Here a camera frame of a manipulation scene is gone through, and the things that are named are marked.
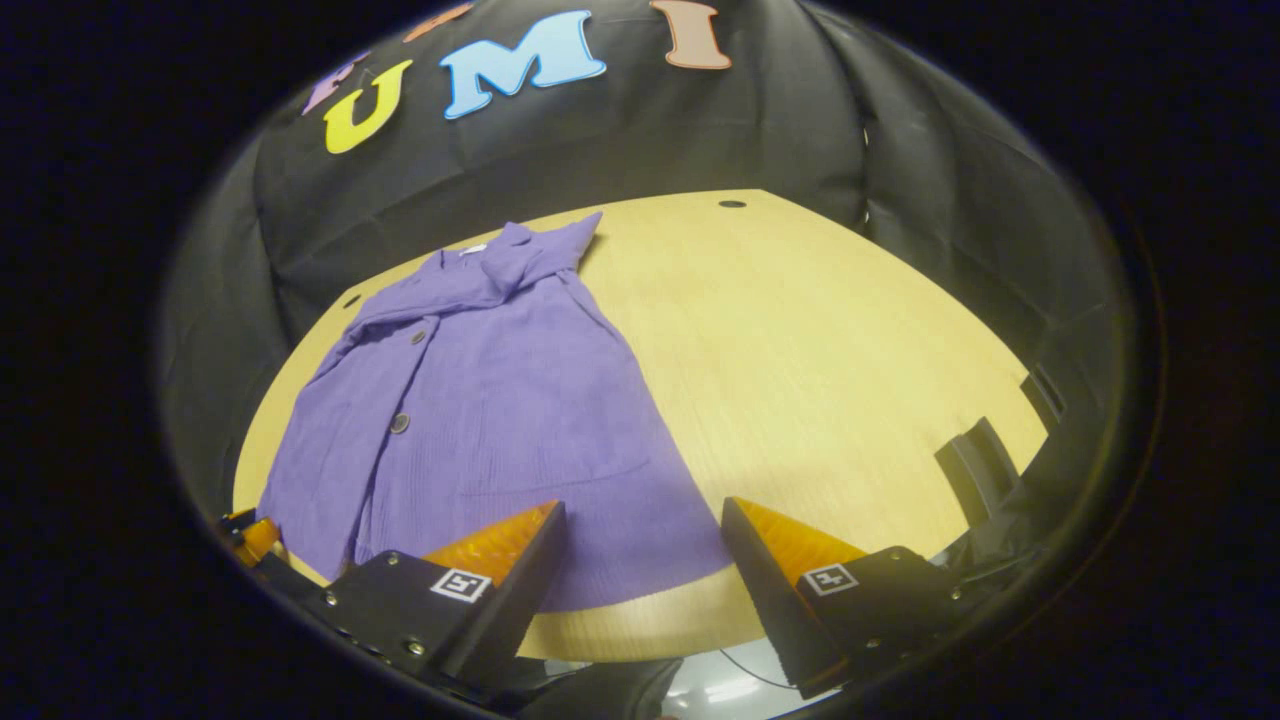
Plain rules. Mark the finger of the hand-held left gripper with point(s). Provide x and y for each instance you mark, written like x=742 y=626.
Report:
x=258 y=540

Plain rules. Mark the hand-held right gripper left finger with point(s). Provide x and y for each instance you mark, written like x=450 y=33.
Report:
x=520 y=590

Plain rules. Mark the black backdrop cloth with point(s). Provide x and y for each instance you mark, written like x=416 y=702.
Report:
x=700 y=130

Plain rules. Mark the purple button-up shirt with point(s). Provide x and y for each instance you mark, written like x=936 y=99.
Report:
x=500 y=400

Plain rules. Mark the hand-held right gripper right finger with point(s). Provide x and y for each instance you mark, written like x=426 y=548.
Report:
x=765 y=600

